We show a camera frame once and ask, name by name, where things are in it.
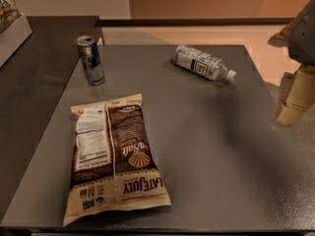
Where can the silver blue energy drink can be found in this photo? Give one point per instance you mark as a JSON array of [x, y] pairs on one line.
[[89, 56]]

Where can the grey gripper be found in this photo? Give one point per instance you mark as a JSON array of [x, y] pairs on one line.
[[304, 38]]

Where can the brown Late July chip bag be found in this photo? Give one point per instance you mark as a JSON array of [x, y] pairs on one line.
[[113, 167]]

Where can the clear plastic water bottle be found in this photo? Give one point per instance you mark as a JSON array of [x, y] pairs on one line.
[[203, 64]]

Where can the white snack box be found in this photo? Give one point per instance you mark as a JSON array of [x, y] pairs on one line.
[[14, 29]]

